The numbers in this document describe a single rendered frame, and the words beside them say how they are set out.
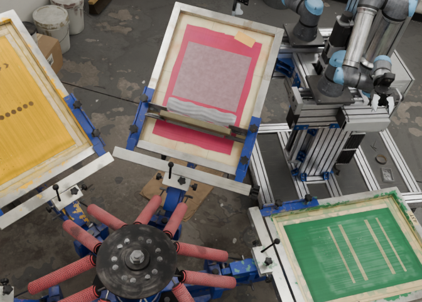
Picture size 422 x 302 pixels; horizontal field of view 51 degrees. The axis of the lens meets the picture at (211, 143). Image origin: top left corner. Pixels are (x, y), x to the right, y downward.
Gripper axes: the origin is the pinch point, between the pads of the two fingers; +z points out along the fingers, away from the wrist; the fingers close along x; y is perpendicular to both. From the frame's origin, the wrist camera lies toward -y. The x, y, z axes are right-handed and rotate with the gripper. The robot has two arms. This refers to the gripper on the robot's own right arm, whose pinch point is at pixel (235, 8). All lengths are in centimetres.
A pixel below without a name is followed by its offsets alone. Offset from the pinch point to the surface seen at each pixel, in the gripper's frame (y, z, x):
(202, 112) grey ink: 1, 5, -65
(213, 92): 3, 2, -54
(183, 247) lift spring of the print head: 14, -14, -135
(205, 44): -8.3, -4.1, -30.9
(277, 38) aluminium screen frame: 26.9, -10.4, -20.9
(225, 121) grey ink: 13, 5, -66
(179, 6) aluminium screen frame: -26.2, -11.3, -17.3
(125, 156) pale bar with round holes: -28, 5, -99
